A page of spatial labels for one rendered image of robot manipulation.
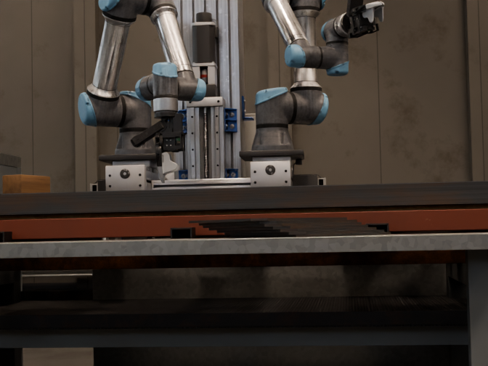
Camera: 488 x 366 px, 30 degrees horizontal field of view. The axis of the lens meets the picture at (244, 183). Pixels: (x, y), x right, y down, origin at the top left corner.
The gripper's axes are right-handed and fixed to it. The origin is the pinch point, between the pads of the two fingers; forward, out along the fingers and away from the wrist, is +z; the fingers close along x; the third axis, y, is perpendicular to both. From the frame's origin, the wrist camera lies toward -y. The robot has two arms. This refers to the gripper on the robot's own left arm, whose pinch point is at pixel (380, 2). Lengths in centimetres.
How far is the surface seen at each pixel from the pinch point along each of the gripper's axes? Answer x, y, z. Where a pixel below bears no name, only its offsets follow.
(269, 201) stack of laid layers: 67, 54, 48
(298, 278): 32, 81, -20
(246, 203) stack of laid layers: 71, 53, 46
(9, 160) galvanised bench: 106, 29, -88
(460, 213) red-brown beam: 29, 63, 68
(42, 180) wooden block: 111, 40, 7
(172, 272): 67, 74, -39
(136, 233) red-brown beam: 95, 57, 33
